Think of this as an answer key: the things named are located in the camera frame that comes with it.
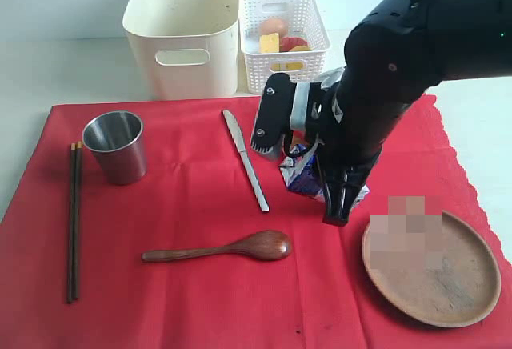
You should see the dark wooden chopstick right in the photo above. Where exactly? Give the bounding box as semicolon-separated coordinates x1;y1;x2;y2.
72;142;82;300

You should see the dark wooden chopstick left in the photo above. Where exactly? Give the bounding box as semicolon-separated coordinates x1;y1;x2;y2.
66;143;76;303

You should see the brown wooden plate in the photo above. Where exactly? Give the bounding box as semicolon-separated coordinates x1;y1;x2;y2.
361;211;501;327

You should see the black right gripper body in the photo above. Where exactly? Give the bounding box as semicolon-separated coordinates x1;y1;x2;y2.
319;152;380;205

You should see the brown egg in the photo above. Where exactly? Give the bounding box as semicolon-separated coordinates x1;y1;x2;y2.
259;17;289;38

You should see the blue milk carton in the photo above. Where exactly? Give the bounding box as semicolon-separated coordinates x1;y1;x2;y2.
278;142;371;208

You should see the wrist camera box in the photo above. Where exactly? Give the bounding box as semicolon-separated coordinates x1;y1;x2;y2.
250;72;311;160

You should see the dark wooden chopstick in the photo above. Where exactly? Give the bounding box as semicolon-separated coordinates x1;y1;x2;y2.
66;143;76;303
72;142;82;300

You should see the steel table knife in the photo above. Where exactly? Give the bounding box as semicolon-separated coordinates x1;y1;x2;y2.
222;110;270;212

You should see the yellow cheese wedge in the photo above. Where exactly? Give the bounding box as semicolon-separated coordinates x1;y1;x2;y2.
259;32;280;54

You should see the steel cup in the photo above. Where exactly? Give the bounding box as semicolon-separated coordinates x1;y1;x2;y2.
82;110;147;185

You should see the yellow lemon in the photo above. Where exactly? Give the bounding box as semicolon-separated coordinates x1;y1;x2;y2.
285;45;311;71

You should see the cream plastic bin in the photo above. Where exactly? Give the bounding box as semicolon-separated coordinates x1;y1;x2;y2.
122;0;239;100

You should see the red toy shrimp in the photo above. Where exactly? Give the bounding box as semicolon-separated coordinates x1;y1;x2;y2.
279;37;309;52

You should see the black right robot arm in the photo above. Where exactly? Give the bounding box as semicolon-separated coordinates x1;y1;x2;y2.
317;0;511;226

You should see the red table cloth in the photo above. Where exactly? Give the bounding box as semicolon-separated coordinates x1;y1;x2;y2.
1;95;511;348

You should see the brown wooden spoon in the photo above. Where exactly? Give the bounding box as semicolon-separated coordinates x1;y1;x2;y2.
141;230;293;263

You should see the white perforated basket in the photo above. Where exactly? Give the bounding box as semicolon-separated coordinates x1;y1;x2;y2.
240;0;330;94

